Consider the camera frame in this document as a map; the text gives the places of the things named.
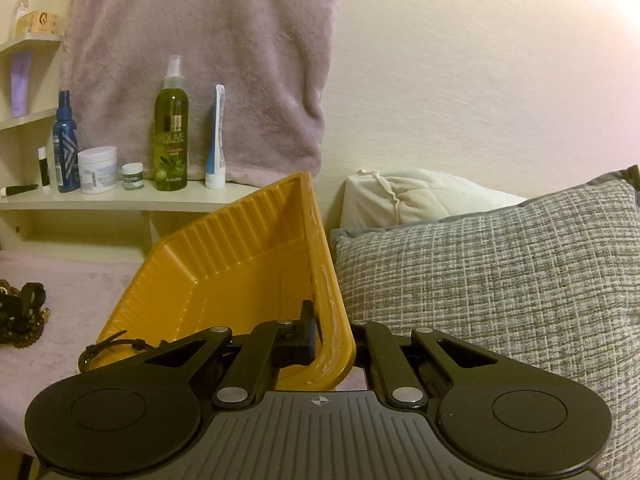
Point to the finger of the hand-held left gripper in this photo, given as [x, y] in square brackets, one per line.
[33, 297]

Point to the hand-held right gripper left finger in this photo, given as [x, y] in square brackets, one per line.
[310, 340]

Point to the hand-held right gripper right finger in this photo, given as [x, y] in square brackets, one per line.
[365, 340]

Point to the pile of beaded jewelry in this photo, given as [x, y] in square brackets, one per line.
[20, 327]

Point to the yellow ribbed plastic tray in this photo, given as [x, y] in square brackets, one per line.
[240, 260]

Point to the pink bed cover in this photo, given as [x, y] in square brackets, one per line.
[50, 375]

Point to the black tube with white cap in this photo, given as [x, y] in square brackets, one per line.
[20, 189]

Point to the small black white-capped stick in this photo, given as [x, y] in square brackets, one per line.
[44, 170]

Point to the white corner shelf unit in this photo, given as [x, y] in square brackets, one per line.
[125, 202]

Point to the white cream jar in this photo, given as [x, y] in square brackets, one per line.
[98, 170]

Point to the blue spray bottle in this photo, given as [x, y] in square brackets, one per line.
[65, 150]

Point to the grey woven pillow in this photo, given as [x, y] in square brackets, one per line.
[500, 270]

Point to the white pillow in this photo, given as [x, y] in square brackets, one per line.
[430, 200]

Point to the small green jar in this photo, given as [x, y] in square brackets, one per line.
[133, 177]

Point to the blue and white tube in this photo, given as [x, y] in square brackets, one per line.
[216, 150]

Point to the purple tube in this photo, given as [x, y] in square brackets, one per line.
[21, 85]

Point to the green spray bottle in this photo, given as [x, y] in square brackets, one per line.
[171, 130]

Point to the tan cardboard box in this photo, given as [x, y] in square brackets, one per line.
[37, 25]

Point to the clear small bottle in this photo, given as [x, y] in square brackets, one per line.
[22, 5]

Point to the pink hanging towel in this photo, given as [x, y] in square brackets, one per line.
[200, 20]

